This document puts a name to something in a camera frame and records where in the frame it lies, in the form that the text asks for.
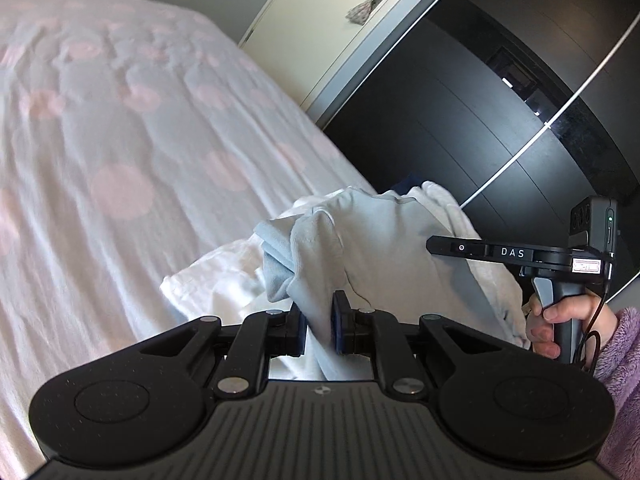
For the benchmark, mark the person's right hand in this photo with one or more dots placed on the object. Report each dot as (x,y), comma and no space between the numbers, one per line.
(565,312)

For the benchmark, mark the light blue long-sleeve shirt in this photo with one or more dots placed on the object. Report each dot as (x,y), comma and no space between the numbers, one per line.
(390,250)

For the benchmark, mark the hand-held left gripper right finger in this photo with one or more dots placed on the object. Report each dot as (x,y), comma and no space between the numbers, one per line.
(340,327)

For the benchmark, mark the dark blue cloth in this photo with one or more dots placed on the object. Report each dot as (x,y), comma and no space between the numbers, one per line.
(407,181)

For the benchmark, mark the small patterned pouch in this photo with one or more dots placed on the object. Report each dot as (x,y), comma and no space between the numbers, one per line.
(362,10)

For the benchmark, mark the white folded clothes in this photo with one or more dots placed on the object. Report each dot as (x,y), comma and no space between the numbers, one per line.
(215,290)

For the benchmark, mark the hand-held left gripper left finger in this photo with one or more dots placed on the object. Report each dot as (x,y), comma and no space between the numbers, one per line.
(302,335)

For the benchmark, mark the cream door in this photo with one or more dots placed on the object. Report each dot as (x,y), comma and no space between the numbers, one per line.
(310,20)

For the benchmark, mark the polka dot bed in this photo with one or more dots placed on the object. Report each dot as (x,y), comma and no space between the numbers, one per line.
(100,110)

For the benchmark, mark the black wardrobe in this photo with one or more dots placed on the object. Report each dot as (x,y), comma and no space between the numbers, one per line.
(450,110)

